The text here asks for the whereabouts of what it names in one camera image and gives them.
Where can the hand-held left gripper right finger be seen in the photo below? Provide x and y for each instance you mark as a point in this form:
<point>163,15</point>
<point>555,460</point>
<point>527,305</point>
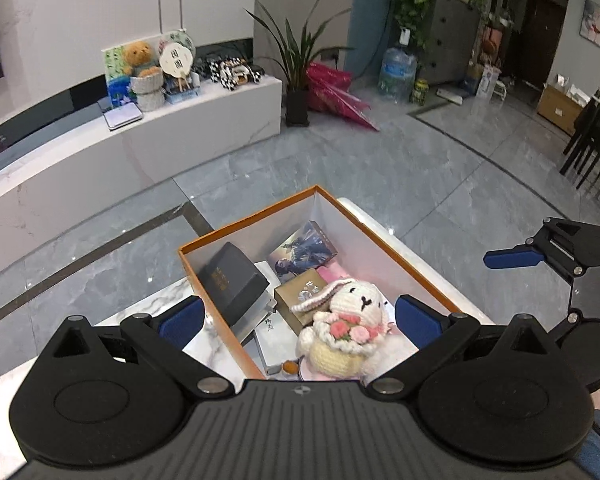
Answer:
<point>417,320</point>

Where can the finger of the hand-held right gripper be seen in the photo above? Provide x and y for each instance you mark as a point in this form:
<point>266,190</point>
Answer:
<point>510,258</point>
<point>570,324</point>

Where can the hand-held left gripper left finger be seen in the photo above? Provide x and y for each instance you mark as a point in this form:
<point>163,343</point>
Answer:
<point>182,320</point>

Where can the orange cardboard box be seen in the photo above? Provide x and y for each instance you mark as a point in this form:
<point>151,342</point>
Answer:
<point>225,335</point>

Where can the black box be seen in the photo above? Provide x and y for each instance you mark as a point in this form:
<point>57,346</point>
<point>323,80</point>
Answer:
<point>230,280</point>

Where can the crocheted bunny doll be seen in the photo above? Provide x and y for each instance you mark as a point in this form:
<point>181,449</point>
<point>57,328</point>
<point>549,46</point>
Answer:
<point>350,310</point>

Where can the large white box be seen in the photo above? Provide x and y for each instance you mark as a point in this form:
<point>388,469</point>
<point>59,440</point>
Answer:
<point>275,340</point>

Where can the pink snap wallet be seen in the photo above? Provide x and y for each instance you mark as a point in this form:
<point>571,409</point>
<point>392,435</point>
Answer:
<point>330,274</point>

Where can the gold box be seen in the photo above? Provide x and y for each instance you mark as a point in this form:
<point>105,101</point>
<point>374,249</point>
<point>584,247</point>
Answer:
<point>295,301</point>

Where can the black dining chairs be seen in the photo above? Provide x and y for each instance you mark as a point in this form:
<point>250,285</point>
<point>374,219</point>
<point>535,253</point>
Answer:
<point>595,150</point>

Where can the dark blue printed box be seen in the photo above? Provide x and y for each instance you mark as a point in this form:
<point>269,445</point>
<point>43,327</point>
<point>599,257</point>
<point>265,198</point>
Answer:
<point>302,250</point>

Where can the open cardboard box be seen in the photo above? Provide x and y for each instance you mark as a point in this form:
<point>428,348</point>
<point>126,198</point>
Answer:
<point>560,107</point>

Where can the white TV cabinet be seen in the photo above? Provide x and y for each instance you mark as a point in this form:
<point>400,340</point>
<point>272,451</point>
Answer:
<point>130,160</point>

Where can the small green jar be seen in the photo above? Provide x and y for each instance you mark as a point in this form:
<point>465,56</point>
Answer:
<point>420,93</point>

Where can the dark wooden door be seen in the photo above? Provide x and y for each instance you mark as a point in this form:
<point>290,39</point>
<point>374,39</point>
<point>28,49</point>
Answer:
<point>542,45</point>

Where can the white notebook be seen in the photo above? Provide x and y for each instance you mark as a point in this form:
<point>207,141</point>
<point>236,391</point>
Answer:
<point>122,117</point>

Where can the large water bottle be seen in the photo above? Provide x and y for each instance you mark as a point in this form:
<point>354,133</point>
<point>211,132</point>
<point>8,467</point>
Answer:
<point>397,75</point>

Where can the grey dresser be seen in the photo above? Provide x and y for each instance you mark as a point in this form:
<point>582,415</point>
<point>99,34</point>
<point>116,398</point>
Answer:
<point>455,40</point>

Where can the grey knitted pot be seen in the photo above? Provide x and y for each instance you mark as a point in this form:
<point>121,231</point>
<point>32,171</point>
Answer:
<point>147,91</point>

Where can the pink umbrella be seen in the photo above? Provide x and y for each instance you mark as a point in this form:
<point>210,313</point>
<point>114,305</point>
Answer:
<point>335,92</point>

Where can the black and white checkered toys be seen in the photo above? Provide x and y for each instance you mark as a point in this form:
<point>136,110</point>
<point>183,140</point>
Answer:
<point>235,72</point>

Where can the brown teddy bear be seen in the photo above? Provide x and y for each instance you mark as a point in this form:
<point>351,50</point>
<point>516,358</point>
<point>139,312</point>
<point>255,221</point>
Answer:
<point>140,57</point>

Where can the green picture card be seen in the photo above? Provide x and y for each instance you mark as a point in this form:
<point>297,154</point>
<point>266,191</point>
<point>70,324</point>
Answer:
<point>114,62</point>

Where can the long-leaf potted plant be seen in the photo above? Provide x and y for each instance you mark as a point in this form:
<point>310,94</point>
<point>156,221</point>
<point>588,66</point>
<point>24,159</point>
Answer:
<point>297,75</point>

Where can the wall painting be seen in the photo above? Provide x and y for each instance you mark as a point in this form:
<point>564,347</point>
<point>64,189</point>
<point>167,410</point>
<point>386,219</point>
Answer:
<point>596,24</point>

